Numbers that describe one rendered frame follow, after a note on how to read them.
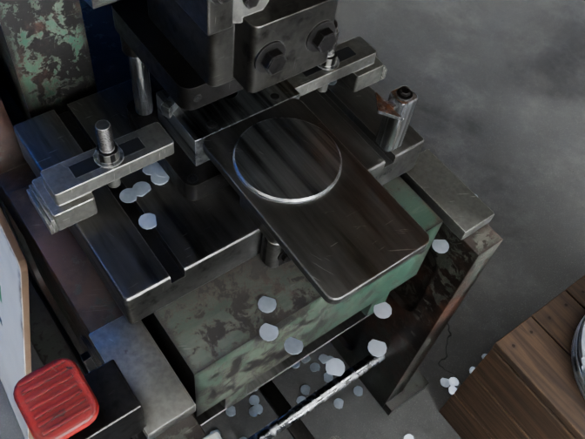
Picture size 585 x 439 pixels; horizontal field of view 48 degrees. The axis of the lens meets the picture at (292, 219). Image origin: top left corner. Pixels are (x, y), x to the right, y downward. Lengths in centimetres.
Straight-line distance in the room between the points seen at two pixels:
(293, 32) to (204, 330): 35
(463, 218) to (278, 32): 43
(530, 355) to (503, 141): 92
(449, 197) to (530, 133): 113
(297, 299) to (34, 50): 44
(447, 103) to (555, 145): 33
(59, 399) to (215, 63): 34
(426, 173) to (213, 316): 37
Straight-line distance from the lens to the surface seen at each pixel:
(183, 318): 79
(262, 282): 81
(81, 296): 84
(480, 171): 189
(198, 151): 78
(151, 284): 74
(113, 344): 78
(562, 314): 127
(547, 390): 119
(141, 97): 83
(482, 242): 94
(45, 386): 65
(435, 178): 96
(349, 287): 66
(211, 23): 55
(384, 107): 82
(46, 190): 79
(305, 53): 66
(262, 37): 61
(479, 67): 219
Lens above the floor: 135
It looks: 55 degrees down
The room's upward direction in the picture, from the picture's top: 10 degrees clockwise
